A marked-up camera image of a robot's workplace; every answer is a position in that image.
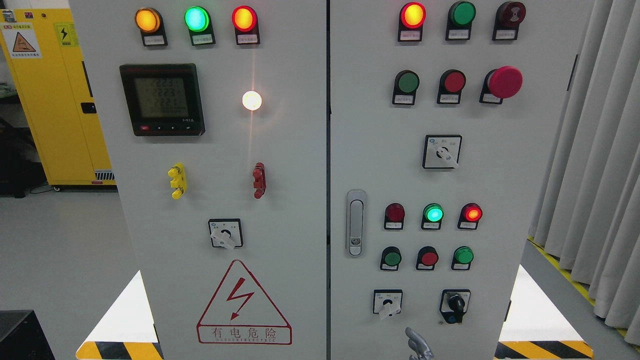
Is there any black digital power meter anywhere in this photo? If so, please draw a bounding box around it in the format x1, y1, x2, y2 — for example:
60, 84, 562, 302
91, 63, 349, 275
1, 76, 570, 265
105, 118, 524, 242
119, 63, 206, 137

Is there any red terminal connector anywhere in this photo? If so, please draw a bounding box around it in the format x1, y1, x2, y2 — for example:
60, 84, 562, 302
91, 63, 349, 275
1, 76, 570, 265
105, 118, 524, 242
252, 162, 266, 199

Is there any grey electrical control cabinet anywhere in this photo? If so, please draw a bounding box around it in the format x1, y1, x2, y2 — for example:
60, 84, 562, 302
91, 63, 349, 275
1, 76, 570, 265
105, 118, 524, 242
70, 0, 595, 360

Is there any red push button lower row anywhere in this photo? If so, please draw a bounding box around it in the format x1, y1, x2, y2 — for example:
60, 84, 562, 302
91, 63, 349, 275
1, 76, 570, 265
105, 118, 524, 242
414, 246, 439, 271

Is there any lit green indicator lamp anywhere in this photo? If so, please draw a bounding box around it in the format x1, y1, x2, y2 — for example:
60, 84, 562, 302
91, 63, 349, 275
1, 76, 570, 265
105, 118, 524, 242
420, 203, 444, 231

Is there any lower left white selector switch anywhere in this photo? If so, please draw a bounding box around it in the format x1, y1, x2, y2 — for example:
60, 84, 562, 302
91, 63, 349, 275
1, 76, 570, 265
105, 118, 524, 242
372, 289, 403, 321

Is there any red high voltage warning sticker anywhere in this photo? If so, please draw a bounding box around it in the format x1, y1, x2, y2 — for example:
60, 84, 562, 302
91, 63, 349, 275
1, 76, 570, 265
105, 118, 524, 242
196, 259, 293, 346

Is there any yellow safety storage cabinet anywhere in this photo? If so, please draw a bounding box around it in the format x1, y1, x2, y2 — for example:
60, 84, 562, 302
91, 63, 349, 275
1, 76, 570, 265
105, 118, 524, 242
1, 8, 115, 190

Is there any black knob selector switch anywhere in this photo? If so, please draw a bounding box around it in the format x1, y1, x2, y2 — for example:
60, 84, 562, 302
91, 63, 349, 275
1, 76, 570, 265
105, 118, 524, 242
439, 289, 471, 324

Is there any lit red indicator lamp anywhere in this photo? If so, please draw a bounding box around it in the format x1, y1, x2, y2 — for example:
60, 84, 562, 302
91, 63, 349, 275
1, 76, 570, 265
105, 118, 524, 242
456, 202, 483, 231

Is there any green indicator lamp top left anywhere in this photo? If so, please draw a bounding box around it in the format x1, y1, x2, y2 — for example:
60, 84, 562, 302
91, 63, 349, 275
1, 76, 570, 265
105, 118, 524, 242
183, 6, 217, 46

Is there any dark red buzzer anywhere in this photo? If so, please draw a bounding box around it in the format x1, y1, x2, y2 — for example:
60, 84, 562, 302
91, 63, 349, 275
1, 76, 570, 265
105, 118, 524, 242
492, 1, 527, 41

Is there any yellow indicator lamp top left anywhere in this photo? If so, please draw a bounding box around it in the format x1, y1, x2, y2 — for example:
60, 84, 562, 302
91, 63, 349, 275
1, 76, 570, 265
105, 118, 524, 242
135, 7, 169, 47

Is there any yellow terminal connector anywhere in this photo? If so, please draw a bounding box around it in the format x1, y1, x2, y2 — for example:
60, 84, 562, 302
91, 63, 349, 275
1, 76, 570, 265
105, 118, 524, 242
167, 162, 188, 199

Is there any red indicator lamp top right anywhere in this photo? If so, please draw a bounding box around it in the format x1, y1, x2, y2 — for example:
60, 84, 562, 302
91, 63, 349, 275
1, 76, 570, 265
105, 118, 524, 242
397, 1, 427, 43

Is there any green push button lower right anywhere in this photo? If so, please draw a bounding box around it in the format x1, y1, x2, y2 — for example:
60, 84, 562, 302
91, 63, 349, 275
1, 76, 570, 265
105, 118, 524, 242
450, 246, 474, 271

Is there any red push button row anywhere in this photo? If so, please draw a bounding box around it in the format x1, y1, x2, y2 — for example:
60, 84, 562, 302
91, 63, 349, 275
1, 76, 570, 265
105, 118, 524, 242
414, 246, 439, 271
436, 69, 467, 105

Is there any right door upper selector switch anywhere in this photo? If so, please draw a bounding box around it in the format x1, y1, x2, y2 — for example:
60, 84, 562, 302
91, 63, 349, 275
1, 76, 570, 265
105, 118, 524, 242
422, 134, 463, 170

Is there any green push button upper row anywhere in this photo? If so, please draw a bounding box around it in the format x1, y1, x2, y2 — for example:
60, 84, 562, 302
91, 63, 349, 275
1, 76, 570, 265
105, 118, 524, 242
391, 69, 420, 106

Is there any white glowing indicator lamp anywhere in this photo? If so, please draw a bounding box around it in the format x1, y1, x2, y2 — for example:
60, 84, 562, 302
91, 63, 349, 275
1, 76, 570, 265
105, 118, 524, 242
241, 90, 263, 112

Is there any red mushroom emergency stop button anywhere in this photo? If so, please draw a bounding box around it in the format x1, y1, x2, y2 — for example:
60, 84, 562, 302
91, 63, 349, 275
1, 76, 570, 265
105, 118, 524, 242
478, 65, 523, 105

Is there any red push button upper row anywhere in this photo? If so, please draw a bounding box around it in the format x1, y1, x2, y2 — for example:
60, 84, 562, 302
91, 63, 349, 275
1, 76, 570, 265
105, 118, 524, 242
436, 69, 467, 105

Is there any black box bottom left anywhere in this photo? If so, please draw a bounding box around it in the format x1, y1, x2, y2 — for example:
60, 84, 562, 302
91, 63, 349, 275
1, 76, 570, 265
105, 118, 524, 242
0, 309, 55, 360

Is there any red indicator lamp top left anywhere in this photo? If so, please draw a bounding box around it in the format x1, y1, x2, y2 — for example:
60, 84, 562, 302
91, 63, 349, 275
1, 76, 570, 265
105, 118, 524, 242
231, 5, 261, 46

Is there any dark red indicator lamp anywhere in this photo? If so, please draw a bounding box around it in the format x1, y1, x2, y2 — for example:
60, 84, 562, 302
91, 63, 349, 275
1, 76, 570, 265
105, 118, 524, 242
383, 202, 406, 231

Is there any green indicator lamp top right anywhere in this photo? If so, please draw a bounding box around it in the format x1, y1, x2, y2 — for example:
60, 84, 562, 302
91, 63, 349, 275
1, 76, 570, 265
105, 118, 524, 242
445, 0, 477, 41

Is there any grey curtain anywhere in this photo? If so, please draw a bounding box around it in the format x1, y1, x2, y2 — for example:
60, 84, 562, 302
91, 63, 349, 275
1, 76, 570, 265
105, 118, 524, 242
529, 0, 640, 346

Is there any green push button lower left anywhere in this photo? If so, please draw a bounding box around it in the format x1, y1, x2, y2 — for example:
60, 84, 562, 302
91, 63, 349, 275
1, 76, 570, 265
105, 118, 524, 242
379, 246, 402, 271

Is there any grey cabinet door handle lock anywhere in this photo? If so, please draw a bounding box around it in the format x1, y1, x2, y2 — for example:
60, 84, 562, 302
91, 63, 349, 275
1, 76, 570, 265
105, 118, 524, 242
345, 189, 367, 257

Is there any left door rotary selector switch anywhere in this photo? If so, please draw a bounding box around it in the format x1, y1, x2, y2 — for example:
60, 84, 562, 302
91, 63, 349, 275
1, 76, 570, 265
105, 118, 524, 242
207, 218, 244, 249

